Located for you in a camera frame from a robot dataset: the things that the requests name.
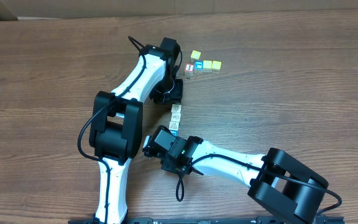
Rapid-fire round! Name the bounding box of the white block green pattern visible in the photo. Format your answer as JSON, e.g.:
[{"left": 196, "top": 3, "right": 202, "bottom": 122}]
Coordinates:
[{"left": 171, "top": 104, "right": 181, "bottom": 113}]

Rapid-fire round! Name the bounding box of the blue letter block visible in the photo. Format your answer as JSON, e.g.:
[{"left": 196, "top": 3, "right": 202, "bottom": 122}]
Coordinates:
[
  {"left": 194, "top": 61, "right": 203, "bottom": 73},
  {"left": 170, "top": 130, "right": 178, "bottom": 136}
]

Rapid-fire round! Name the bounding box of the white block red base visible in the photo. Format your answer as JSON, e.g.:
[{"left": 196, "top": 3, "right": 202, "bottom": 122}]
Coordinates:
[{"left": 171, "top": 113, "right": 181, "bottom": 123}]

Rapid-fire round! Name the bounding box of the white block wavy pattern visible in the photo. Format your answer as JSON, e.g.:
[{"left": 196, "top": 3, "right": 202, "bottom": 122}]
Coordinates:
[{"left": 168, "top": 121, "right": 180, "bottom": 131}]

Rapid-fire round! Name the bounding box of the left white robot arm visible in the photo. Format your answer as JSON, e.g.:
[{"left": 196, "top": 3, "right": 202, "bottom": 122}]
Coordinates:
[{"left": 84, "top": 37, "right": 183, "bottom": 223}]

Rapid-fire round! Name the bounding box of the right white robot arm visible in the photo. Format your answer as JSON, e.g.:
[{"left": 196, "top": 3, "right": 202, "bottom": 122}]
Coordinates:
[{"left": 142, "top": 126, "right": 328, "bottom": 223}]

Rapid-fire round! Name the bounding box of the red letter block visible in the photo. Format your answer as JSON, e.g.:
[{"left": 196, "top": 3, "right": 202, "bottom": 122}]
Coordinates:
[{"left": 184, "top": 63, "right": 194, "bottom": 77}]

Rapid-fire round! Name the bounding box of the yellow block top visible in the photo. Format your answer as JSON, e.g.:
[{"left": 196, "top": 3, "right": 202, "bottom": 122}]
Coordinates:
[{"left": 190, "top": 50, "right": 201, "bottom": 62}]

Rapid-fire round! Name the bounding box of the yellow block middle row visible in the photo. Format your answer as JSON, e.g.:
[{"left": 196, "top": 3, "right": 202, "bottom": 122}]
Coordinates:
[{"left": 203, "top": 60, "right": 213, "bottom": 73}]

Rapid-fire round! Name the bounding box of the yellow block row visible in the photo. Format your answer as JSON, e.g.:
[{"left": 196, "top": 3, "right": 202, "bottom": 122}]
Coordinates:
[
  {"left": 203, "top": 60, "right": 213, "bottom": 73},
  {"left": 211, "top": 60, "right": 222, "bottom": 73}
]

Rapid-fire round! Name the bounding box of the yellow block right row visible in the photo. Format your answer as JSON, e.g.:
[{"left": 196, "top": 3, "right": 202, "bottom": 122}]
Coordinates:
[{"left": 211, "top": 60, "right": 222, "bottom": 73}]

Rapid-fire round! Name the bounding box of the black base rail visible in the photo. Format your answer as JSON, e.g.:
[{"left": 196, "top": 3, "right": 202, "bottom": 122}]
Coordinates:
[{"left": 67, "top": 215, "right": 345, "bottom": 224}]

